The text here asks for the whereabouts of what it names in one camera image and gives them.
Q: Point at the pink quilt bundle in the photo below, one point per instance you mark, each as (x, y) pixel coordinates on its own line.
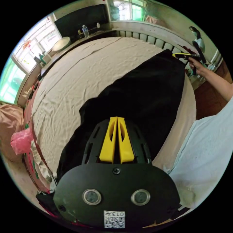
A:
(10, 127)

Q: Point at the black television screen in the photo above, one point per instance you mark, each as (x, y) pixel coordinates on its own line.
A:
(82, 20)

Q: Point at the person's right hand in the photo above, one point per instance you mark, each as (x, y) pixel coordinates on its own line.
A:
(197, 66)

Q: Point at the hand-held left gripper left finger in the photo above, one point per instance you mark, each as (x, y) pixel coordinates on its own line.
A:
(109, 145)

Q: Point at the clear plastic water bottle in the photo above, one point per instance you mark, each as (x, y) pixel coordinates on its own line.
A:
(85, 31)

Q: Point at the window with red ornament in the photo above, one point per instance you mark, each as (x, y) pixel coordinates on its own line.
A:
(36, 43)

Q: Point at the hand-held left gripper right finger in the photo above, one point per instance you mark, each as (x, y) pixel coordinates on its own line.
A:
(125, 147)

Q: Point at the pink plastic bag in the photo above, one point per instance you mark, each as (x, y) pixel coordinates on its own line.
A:
(21, 141)

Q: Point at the bed with beige sheet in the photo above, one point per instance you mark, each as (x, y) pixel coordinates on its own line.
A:
(87, 72)

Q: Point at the small white bottle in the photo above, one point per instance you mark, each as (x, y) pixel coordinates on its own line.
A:
(98, 25)

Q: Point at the black jeans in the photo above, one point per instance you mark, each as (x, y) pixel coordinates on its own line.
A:
(142, 94)

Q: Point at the person's body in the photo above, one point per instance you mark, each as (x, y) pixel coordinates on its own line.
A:
(205, 151)

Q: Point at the window with green view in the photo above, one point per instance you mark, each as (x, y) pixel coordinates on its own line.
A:
(127, 9)

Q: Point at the round white lid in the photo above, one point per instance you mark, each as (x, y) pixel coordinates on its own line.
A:
(61, 43)

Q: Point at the narrow green window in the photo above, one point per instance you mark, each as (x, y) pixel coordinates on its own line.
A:
(11, 82)

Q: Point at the person's right forearm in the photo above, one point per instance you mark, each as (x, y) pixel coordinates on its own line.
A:
(218, 84)

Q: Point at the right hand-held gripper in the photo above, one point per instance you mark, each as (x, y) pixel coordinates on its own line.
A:
(193, 56)

